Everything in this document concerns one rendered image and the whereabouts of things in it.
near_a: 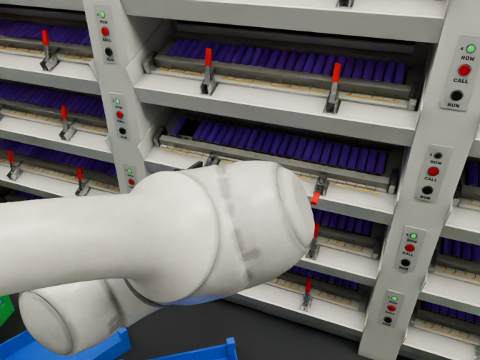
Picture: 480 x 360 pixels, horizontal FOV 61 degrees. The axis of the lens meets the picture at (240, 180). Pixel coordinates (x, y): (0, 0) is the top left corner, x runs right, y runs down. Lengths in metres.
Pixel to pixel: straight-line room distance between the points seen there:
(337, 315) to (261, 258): 0.88
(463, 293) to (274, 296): 0.47
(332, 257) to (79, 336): 0.74
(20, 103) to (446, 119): 1.13
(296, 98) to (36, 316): 0.63
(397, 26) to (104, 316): 0.62
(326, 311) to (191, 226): 0.92
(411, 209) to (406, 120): 0.19
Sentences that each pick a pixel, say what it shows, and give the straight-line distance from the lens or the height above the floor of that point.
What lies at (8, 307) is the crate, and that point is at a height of 0.03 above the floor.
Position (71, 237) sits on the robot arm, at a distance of 0.26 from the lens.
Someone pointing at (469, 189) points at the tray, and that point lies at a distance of 0.96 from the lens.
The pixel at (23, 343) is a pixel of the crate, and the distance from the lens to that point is 1.35.
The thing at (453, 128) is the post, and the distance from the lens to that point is 0.81.
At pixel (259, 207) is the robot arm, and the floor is 0.83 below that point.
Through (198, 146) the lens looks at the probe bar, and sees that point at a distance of 1.01.
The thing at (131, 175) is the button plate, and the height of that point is 0.43.
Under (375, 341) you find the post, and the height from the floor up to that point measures 0.07.
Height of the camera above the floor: 1.01
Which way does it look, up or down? 33 degrees down
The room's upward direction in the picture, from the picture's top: straight up
